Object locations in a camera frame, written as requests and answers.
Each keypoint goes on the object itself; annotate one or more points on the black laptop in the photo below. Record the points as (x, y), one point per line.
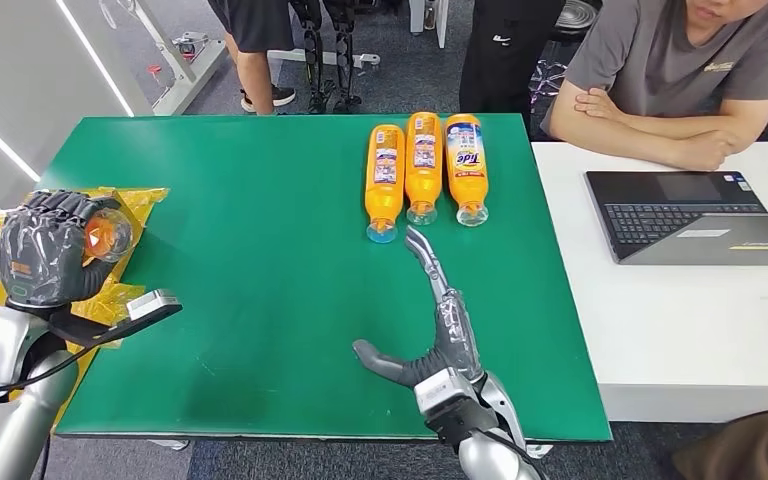
(656, 218)

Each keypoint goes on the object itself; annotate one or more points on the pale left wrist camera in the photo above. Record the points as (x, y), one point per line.
(152, 303)

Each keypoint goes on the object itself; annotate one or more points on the brown object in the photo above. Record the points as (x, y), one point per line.
(748, 450)

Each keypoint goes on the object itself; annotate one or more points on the white furniture legs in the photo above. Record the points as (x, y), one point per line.
(417, 16)

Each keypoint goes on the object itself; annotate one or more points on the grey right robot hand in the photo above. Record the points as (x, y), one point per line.
(457, 338)

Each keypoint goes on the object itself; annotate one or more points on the white wheeled stand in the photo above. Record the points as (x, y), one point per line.
(185, 79)

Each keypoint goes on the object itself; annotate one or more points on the white robot stand frame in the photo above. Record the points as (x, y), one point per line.
(367, 61)

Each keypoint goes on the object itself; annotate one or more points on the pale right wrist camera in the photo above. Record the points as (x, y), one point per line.
(444, 391)

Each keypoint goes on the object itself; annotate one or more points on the green table mat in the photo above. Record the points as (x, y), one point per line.
(291, 199)

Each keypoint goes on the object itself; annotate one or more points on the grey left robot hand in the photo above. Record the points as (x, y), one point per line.
(39, 252)

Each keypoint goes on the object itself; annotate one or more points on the yellow taped cardboard box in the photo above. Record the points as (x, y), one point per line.
(139, 202)

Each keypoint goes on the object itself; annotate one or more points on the black round stool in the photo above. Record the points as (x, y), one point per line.
(579, 16)

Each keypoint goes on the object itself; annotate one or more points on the orange detergent bottle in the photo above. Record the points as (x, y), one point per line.
(384, 199)
(424, 179)
(467, 179)
(111, 235)

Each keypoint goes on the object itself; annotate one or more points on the black humanoid robot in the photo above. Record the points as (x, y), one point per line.
(345, 60)

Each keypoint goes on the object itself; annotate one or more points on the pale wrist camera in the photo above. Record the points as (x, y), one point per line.
(152, 303)
(444, 391)

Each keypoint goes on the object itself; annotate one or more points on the white desk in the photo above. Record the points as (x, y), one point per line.
(675, 331)

